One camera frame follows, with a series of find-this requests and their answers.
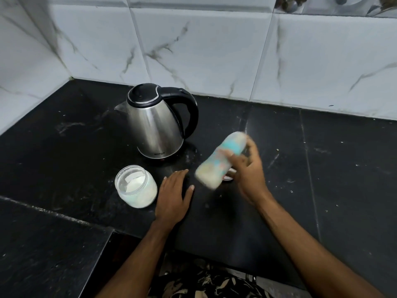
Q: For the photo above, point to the stainless steel electric kettle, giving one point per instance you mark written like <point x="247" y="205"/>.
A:
<point x="152" y="127"/>

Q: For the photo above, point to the person's right thumb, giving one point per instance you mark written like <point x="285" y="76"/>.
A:
<point x="230" y="154"/>

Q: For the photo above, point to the person's right hand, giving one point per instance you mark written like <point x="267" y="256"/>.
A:
<point x="251" y="176"/>

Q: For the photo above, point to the clear glass jar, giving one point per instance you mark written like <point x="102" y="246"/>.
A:
<point x="124" y="189"/>

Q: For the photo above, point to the person's right forearm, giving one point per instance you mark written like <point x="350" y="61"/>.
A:
<point x="310" y="251"/>

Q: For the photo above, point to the person's left forearm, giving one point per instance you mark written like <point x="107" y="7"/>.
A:
<point x="136" y="263"/>

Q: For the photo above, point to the baby feeding bottle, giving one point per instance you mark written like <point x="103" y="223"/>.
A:
<point x="214" y="166"/>

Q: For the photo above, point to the small round cap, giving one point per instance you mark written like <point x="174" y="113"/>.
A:
<point x="229" y="179"/>

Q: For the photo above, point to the white powder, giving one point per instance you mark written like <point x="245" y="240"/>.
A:
<point x="141" y="190"/>

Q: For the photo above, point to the person's left hand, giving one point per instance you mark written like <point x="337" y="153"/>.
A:
<point x="172" y="198"/>

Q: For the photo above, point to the black kettle base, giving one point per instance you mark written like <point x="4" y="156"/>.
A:
<point x="189" y="154"/>

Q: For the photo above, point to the dark floral patterned garment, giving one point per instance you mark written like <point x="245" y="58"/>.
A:
<point x="204" y="280"/>

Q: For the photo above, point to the person's left thumb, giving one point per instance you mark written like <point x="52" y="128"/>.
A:
<point x="189" y="195"/>

